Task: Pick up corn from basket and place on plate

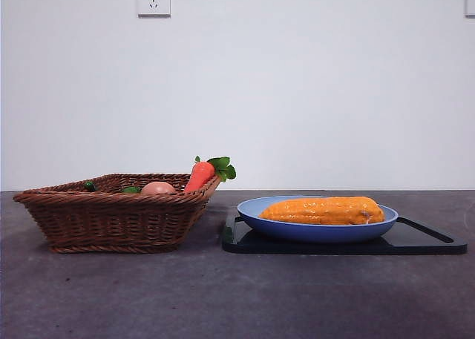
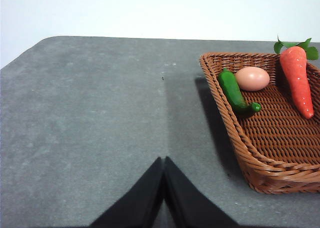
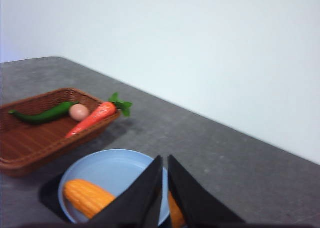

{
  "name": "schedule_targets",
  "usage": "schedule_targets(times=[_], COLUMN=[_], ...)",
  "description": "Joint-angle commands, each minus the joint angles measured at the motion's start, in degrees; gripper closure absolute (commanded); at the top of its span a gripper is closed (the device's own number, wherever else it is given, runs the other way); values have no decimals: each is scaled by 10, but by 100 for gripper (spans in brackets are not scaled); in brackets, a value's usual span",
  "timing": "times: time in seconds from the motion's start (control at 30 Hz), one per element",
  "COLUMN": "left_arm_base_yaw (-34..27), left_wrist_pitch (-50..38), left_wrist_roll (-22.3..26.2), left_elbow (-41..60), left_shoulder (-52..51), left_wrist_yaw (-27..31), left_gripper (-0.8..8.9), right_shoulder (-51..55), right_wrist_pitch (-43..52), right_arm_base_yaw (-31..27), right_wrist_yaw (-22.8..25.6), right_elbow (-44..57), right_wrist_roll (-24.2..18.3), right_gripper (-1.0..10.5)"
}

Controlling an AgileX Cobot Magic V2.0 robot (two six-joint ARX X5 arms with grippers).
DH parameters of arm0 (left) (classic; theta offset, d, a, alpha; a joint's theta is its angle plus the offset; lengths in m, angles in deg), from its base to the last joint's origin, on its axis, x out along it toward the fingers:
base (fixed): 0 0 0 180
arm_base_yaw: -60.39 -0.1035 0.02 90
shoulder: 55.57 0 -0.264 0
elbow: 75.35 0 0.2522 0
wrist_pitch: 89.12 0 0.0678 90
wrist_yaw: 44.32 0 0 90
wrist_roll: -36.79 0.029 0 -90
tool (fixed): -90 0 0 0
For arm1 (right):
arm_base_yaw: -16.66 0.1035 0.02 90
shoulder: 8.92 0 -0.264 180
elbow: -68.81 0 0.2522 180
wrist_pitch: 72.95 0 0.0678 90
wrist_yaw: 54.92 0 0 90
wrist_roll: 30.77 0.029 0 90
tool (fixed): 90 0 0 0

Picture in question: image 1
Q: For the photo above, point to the orange toy carrot green leaves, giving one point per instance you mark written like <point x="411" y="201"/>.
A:
<point x="200" y="174"/>

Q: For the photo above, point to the yellow corn cob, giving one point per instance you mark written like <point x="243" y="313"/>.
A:
<point x="319" y="211"/>

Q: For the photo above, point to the white wall socket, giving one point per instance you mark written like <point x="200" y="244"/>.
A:
<point x="154" y="5"/>

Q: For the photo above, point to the black cutting board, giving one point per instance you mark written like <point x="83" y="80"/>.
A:
<point x="419" y="244"/>

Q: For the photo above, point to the blue round plate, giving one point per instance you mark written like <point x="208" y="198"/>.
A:
<point x="315" y="233"/>

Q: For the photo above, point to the green pepper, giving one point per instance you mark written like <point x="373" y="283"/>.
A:
<point x="89" y="186"/>

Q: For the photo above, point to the brown wicker basket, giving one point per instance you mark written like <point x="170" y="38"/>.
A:
<point x="111" y="220"/>

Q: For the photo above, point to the white wall plate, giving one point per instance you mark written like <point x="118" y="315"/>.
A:
<point x="470" y="1"/>

